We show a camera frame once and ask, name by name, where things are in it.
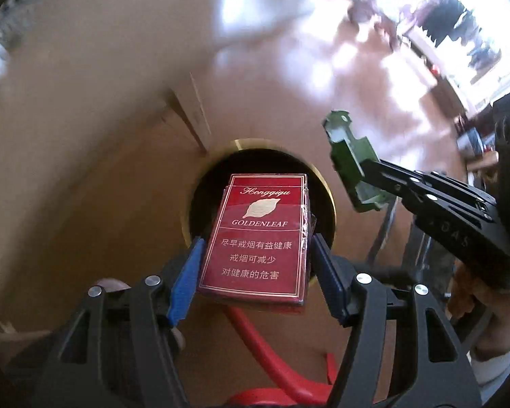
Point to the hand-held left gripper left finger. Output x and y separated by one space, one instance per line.
187 282

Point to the green cardboard box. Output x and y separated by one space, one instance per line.
350 157

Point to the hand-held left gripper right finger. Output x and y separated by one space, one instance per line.
328 282

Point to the red cigarette pack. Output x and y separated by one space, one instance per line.
255 242

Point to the person's right hand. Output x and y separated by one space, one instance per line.
488 310

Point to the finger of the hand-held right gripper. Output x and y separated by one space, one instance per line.
412 180
446 210

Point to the person's right forearm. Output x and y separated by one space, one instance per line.
503 363

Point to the gold-rimmed trash bin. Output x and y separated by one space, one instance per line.
210 187

